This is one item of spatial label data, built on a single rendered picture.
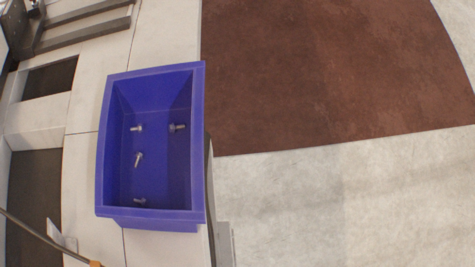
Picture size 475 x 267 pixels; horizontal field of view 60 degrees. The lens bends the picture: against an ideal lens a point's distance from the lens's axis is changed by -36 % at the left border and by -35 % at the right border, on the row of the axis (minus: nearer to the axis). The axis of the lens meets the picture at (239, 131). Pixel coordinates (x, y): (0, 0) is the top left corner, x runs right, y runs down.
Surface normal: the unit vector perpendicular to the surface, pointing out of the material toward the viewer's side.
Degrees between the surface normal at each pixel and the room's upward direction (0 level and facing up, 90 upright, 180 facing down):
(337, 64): 0
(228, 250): 0
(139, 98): 85
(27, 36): 0
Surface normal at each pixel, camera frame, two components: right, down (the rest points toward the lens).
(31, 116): -0.06, -0.57
